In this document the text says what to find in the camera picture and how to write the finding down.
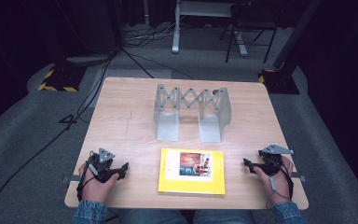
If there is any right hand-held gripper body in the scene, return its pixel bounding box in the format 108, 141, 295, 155
258, 143, 295, 177

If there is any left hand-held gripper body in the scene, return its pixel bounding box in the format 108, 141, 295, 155
88, 147, 120, 183

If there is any grey metal expandable book rack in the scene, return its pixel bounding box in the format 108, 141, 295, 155
153, 83, 232, 144

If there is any yellow book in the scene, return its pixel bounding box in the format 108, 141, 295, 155
158, 147, 227, 196

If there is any person's right hand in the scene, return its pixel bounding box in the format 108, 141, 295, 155
253, 156, 295, 205

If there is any person's left hand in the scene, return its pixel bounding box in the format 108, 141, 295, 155
78, 161, 120, 203

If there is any person's left leg in jeans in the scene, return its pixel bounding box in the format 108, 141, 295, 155
117, 208, 188, 224

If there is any person's leg in jeans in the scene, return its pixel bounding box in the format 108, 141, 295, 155
193, 209, 256, 224
117, 208, 188, 224

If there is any person's right leg in jeans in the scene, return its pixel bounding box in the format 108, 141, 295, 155
193, 209, 256, 224

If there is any black yellow striped stand base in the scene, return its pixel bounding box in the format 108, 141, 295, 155
257, 68, 301, 95
37, 64, 88, 93

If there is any black chair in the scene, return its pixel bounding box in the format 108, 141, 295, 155
218, 2, 279, 64

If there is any right hand-held gripper black cable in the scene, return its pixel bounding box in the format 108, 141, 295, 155
265, 160, 295, 210

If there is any hand-held gripper black cable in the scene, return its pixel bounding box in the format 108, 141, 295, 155
265, 160, 295, 210
76, 150, 98, 203

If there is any left hand-held gripper black cable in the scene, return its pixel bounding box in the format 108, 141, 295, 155
76, 150, 98, 203

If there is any grey table bracket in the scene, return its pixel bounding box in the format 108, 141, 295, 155
62, 175, 82, 184
291, 171, 308, 183

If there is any long black floor cable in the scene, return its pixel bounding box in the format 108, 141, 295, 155
0, 49, 119, 224

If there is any thin black floor cable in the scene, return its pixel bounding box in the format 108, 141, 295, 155
120, 48, 196, 80

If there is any black slanted stand post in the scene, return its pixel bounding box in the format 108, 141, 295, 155
272, 0, 323, 71

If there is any bundle of floor cables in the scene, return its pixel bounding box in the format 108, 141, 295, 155
124, 21, 176, 49

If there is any white desk frame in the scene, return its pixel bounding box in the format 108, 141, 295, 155
171, 0, 250, 58

